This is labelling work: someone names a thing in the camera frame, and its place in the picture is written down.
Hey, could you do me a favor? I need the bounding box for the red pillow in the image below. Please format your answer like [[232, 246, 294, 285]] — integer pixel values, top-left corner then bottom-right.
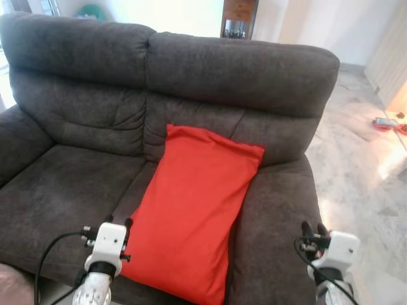
[[120, 124, 266, 305]]

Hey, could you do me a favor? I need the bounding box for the two-seat dark grey sofa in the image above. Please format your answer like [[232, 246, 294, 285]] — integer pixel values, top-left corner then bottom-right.
[[0, 11, 341, 305]]

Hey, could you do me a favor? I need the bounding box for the red tray with items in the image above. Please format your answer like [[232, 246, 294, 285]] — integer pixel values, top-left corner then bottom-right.
[[372, 116, 399, 132]]

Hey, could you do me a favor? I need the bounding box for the white slatted door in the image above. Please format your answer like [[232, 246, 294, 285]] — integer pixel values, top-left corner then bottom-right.
[[364, 19, 407, 110]]

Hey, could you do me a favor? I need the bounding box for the teal rounded object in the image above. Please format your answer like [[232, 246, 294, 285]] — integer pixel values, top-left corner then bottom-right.
[[75, 3, 110, 21]]

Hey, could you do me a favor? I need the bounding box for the brown wooden cabinet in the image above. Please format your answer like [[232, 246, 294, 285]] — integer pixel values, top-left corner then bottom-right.
[[220, 0, 259, 40]]

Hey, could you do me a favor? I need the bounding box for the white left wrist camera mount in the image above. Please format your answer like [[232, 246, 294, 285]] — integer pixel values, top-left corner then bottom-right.
[[88, 221, 129, 264]]

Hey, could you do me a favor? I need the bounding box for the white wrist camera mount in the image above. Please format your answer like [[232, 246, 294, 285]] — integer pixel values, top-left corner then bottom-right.
[[310, 231, 361, 271], [88, 221, 129, 264]]

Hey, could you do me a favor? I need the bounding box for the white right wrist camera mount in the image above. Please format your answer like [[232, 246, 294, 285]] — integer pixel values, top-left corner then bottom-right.
[[310, 231, 361, 271]]

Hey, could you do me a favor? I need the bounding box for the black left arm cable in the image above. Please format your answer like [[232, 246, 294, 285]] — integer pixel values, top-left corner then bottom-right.
[[33, 231, 86, 305]]

